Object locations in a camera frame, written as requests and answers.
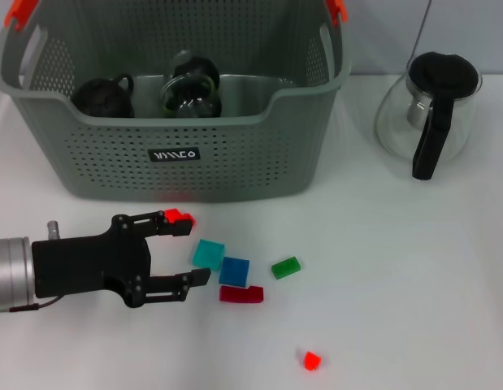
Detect small orange-red toy brick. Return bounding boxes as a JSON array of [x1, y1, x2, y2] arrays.
[[302, 351, 322, 371]]

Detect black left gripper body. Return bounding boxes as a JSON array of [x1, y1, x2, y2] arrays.
[[31, 217, 153, 309]]

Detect left arm connector cable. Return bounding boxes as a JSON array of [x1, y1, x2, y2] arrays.
[[7, 295, 61, 314]]

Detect blue square toy brick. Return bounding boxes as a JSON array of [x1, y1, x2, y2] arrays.
[[218, 256, 251, 286]]

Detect grey-green perforated plastic storage bin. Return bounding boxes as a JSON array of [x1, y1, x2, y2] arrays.
[[0, 0, 353, 203]]

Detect dark red long toy brick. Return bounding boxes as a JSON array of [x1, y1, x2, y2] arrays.
[[219, 285, 265, 305]]

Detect green toy brick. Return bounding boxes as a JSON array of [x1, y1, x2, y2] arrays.
[[270, 255, 303, 280]]

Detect glass teapot with black handle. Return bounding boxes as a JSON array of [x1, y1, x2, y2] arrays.
[[373, 50, 483, 180]]

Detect black clay teapot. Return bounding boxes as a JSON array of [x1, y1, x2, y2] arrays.
[[71, 72, 135, 119]]

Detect teal square toy plate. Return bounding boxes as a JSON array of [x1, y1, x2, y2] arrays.
[[190, 238, 227, 271]]

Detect glass teacup with black sleeve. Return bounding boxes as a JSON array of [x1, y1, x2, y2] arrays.
[[159, 74, 223, 119], [168, 50, 220, 82]]

